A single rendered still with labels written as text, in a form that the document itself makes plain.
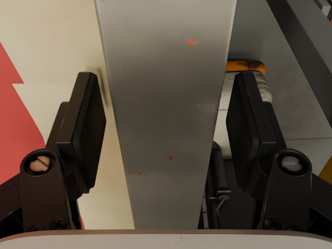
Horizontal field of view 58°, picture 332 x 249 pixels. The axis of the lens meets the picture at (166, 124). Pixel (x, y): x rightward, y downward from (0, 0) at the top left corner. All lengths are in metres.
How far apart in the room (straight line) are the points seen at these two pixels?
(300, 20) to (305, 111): 1.23
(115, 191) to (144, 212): 0.06
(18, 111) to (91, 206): 0.10
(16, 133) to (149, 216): 0.09
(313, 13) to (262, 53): 0.88
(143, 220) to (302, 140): 1.67
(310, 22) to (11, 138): 0.37
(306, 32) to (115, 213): 0.31
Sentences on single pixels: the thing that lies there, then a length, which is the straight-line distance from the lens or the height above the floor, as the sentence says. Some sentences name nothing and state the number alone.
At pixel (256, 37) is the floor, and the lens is 1.29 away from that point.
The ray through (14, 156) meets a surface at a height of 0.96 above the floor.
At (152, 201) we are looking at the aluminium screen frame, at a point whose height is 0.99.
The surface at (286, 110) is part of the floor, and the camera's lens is 1.60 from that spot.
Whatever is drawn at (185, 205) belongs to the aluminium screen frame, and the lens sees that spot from 0.16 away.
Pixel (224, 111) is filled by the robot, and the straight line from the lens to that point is 1.12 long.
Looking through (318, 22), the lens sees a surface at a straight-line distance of 0.45.
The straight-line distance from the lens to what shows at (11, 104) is 0.17.
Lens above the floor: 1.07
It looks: 43 degrees down
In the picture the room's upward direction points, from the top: 180 degrees counter-clockwise
